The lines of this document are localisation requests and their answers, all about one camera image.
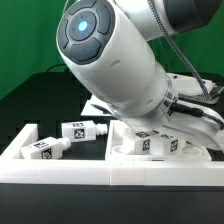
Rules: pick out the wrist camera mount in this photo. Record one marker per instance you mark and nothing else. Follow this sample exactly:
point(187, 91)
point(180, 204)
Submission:
point(188, 88)

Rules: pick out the white sheet with tags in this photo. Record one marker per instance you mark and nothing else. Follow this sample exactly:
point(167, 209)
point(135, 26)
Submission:
point(96, 108)

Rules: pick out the white U-shaped fence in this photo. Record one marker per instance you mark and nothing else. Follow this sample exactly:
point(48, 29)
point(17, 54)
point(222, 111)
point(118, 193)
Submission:
point(191, 166)

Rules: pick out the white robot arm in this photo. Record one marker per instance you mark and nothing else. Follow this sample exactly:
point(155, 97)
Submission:
point(104, 43)

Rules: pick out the white square tabletop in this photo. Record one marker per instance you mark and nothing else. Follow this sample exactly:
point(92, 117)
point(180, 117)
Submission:
point(115, 150)

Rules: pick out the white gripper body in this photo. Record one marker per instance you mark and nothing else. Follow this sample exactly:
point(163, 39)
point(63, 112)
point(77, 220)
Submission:
point(196, 124)

